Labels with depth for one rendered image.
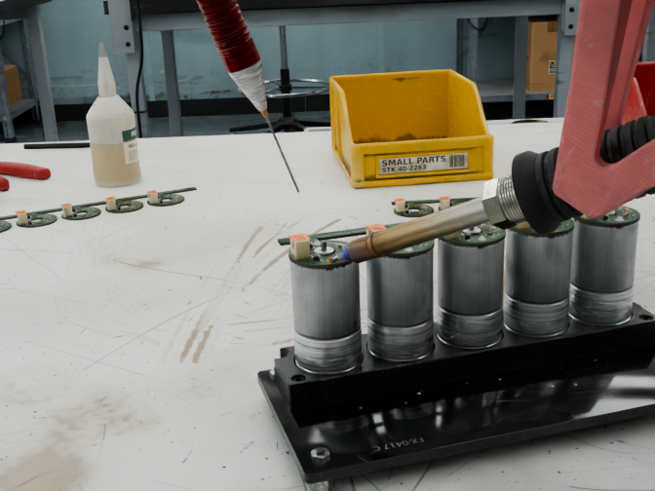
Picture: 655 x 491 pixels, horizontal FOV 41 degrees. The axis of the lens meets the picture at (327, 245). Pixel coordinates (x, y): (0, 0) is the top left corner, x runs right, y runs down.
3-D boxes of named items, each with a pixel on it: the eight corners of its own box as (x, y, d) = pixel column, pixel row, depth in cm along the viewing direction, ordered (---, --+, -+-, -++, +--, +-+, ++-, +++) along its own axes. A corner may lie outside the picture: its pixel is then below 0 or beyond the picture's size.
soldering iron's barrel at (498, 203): (352, 281, 29) (530, 226, 25) (333, 238, 29) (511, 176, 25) (371, 266, 30) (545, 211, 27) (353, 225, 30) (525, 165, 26)
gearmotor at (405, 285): (443, 376, 33) (444, 245, 31) (381, 387, 32) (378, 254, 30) (418, 348, 35) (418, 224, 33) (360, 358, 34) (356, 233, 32)
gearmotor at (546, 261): (579, 351, 34) (587, 225, 32) (520, 361, 33) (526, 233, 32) (546, 326, 36) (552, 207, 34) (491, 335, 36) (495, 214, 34)
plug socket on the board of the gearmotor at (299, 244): (318, 257, 30) (317, 239, 30) (293, 260, 30) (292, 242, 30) (311, 249, 31) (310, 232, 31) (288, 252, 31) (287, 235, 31)
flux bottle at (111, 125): (149, 180, 65) (134, 42, 61) (107, 190, 63) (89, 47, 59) (129, 172, 67) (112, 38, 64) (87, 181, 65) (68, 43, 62)
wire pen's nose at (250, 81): (243, 113, 28) (223, 70, 27) (273, 98, 28) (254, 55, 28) (251, 120, 27) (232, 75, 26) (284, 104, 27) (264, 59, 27)
